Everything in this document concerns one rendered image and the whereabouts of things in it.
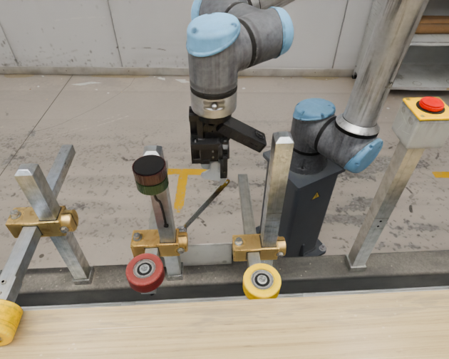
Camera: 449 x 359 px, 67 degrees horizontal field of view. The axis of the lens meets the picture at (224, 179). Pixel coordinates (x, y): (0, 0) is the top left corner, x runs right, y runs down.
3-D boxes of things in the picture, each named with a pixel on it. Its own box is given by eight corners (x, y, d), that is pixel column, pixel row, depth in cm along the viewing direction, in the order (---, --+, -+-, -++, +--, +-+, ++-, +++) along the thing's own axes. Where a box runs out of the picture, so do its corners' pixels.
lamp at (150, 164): (152, 226, 78) (135, 154, 63) (177, 226, 78) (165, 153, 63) (150, 248, 74) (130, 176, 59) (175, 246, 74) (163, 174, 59)
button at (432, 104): (413, 104, 63) (416, 96, 62) (434, 103, 63) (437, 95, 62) (423, 116, 60) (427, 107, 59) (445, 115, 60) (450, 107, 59)
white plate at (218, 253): (140, 266, 97) (134, 245, 90) (231, 262, 98) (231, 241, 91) (140, 268, 96) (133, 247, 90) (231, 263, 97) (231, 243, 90)
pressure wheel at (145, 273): (137, 278, 83) (127, 251, 75) (169, 277, 84) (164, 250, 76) (132, 310, 78) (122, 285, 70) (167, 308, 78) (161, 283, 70)
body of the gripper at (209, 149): (192, 145, 79) (189, 99, 71) (229, 144, 79) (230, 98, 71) (192, 167, 74) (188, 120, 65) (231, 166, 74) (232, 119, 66)
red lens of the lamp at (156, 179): (136, 164, 65) (134, 155, 63) (168, 163, 65) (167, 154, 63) (132, 186, 60) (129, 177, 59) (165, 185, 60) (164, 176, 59)
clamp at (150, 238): (136, 241, 88) (132, 229, 85) (188, 239, 89) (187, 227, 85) (133, 260, 84) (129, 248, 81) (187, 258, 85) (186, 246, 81)
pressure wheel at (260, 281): (234, 305, 78) (235, 280, 70) (254, 281, 83) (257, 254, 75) (263, 328, 75) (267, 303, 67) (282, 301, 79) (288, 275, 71)
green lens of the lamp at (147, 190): (138, 174, 66) (137, 165, 65) (169, 172, 67) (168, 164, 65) (134, 196, 62) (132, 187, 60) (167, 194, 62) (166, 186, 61)
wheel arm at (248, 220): (236, 182, 109) (237, 172, 106) (247, 182, 109) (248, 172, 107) (251, 314, 78) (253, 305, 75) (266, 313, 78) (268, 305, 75)
